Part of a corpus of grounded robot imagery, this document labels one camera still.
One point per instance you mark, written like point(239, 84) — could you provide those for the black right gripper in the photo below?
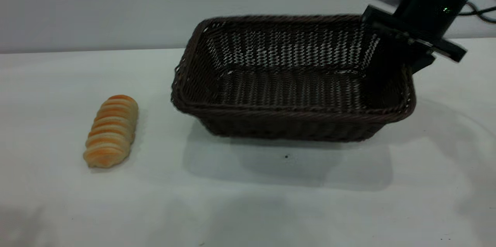
point(430, 14)

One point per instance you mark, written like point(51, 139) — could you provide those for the dark brown wicker basket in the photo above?
point(286, 123)

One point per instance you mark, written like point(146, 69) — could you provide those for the ridged golden bread loaf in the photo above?
point(112, 134)

